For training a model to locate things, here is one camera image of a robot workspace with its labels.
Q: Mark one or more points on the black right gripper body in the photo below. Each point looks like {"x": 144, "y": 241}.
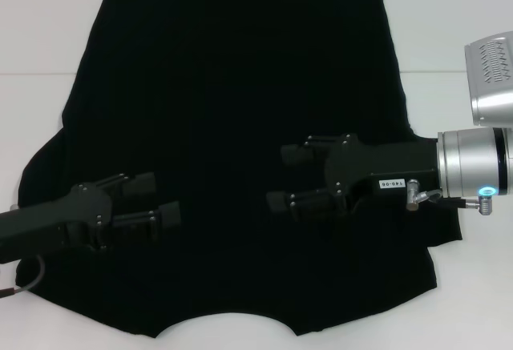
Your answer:
{"x": 384, "y": 166}

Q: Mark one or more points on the black t-shirt with FREE print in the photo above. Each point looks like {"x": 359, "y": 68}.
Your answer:
{"x": 240, "y": 65}

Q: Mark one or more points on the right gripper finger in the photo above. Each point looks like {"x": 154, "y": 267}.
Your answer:
{"x": 280, "y": 202}
{"x": 294, "y": 154}

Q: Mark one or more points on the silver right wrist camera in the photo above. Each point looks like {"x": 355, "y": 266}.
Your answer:
{"x": 491, "y": 81}

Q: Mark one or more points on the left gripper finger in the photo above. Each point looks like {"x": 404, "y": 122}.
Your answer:
{"x": 168, "y": 214}
{"x": 138, "y": 183}

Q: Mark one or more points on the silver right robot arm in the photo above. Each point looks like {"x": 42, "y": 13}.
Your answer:
{"x": 469, "y": 163}

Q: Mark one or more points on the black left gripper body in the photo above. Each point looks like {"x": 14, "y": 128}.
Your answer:
{"x": 52, "y": 222}

